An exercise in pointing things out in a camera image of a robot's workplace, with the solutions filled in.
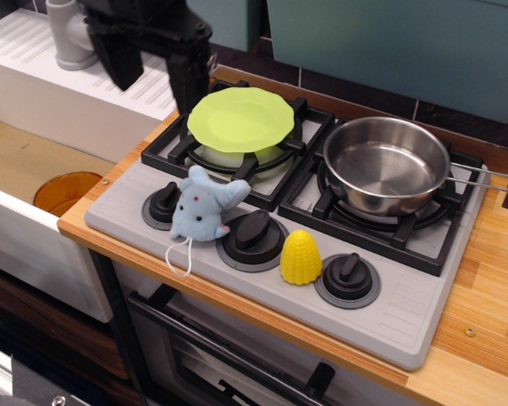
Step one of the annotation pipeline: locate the toy oven door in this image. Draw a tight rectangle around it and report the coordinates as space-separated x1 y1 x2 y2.
125 285 414 405

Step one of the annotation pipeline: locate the black right stove knob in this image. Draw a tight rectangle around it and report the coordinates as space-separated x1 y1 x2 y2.
314 253 381 310

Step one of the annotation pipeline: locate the black middle stove knob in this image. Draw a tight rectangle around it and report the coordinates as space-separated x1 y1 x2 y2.
216 209 290 273

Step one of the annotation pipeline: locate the orange plastic drain cover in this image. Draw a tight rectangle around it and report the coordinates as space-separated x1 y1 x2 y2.
32 171 102 217

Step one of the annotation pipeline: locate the black stove knob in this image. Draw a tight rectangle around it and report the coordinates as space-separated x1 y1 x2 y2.
216 209 290 273
141 182 181 231
314 253 381 310

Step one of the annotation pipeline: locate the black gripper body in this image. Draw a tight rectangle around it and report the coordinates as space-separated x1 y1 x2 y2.
80 0 212 55

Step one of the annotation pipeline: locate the black left stove knob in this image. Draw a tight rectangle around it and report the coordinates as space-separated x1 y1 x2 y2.
141 182 181 231

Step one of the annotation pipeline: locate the light blue plush elephant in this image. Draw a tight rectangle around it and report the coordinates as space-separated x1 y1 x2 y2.
165 164 252 277

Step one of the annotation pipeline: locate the teal wall cabinet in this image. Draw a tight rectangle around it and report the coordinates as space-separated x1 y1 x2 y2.
190 1 508 123

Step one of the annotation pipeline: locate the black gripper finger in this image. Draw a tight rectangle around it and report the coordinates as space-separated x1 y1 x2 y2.
91 32 144 91
165 46 212 114

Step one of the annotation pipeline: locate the grey toy faucet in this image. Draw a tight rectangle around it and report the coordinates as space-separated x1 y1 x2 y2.
46 0 98 71

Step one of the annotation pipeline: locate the black right burner grate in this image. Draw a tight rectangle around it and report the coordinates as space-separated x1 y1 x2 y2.
279 135 483 276

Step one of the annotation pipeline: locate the grey toy stove top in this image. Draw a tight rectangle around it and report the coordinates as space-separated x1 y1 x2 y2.
84 101 491 372

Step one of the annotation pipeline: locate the stainless steel pot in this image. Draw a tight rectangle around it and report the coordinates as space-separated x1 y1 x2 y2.
323 117 508 217

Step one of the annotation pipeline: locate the green plastic plate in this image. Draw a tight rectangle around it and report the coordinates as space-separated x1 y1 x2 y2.
187 87 295 153

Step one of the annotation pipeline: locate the white toy sink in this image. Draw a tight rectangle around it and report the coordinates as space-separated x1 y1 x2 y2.
0 9 175 323

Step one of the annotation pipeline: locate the yellow toy corn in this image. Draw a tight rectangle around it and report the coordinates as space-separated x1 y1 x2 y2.
279 229 323 285

